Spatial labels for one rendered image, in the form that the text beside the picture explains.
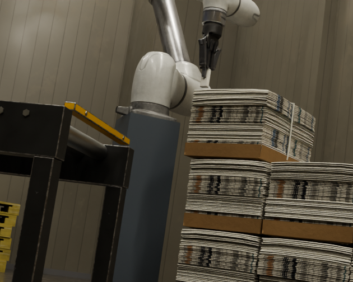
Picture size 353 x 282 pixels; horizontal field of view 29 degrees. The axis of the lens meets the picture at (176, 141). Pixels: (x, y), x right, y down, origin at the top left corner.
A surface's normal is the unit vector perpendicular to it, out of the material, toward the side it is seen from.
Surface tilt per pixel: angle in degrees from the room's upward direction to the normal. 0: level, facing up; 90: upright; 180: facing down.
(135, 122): 90
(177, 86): 91
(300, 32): 90
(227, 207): 90
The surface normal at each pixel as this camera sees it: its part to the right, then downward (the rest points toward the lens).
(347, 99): -0.93, -0.18
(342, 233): -0.58, -0.17
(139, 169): 0.34, -0.11
